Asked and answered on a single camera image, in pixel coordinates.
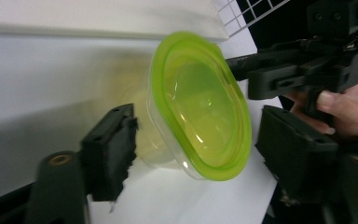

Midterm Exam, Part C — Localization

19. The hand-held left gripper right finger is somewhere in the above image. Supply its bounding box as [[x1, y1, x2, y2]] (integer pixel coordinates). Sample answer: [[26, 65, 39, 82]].
[[255, 105, 340, 204]]

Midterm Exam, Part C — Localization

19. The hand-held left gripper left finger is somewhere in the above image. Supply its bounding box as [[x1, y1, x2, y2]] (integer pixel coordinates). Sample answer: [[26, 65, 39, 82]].
[[79, 103, 139, 203]]

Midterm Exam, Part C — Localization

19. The green lidded plastic container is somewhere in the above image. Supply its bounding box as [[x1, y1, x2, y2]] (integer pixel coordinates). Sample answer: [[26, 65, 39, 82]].
[[138, 31, 253, 182]]

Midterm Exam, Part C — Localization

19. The white wire shelf rack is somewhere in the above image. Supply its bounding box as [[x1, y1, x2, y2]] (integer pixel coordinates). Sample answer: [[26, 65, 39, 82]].
[[0, 0, 292, 43]]

